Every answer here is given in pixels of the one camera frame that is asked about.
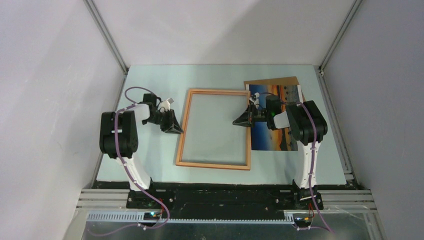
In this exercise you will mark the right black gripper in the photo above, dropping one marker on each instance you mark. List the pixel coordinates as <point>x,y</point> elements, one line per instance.
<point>247,118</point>

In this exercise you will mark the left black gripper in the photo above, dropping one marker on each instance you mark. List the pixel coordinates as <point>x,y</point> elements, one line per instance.
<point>172,125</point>

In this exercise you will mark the sunset photo print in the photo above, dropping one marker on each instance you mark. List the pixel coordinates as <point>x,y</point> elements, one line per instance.
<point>263,138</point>

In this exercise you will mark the wooden picture frame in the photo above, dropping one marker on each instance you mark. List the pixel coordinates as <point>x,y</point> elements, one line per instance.
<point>192,91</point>

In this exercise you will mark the brown backing board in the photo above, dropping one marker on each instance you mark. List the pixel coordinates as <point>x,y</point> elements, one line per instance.
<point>281,80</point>

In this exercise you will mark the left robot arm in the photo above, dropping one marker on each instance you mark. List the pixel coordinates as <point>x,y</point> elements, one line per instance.
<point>118,136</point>

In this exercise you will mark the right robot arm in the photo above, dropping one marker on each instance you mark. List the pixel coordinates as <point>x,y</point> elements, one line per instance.
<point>308,128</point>

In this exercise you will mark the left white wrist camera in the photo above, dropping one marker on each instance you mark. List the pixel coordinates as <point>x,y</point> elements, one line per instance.
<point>165,105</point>

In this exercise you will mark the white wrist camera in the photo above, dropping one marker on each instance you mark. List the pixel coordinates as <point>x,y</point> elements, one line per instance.
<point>254,99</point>
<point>165,105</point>

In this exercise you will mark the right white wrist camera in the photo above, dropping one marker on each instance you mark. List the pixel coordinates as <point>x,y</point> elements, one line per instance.
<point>254,99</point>

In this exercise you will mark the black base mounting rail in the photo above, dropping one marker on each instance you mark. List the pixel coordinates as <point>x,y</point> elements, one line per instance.
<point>230,201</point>

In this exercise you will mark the grey cable duct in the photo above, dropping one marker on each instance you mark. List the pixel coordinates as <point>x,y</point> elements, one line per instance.
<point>147,217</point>

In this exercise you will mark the left aluminium corner post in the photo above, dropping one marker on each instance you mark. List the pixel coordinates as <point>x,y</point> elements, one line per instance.
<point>106,34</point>

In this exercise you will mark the aluminium corner post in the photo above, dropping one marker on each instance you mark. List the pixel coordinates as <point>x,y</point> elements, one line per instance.
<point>106,34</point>
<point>340,33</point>

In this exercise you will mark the right aluminium corner post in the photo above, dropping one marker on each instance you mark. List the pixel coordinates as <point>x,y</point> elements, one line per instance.
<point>340,33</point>

